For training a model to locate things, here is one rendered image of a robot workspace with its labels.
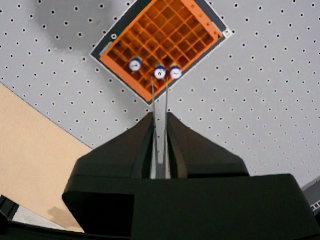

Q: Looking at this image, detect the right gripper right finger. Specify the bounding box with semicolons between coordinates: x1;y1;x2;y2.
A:
167;112;250;179

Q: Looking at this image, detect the orange grid rack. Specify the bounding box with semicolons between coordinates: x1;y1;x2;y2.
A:
100;0;222;102

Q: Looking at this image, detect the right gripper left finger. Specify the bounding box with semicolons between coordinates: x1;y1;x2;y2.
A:
69;112;154;178

